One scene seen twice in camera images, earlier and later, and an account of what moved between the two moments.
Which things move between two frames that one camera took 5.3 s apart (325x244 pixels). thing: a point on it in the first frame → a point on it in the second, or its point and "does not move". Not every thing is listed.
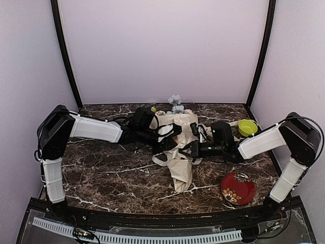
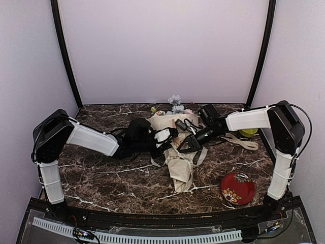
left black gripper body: (143, 135) → (140, 146)
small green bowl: (247, 127) does not move
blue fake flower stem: (175, 99) does not move
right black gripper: (194, 145) → (193, 143)
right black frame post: (270, 25) does not move
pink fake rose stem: (189, 111) does not move
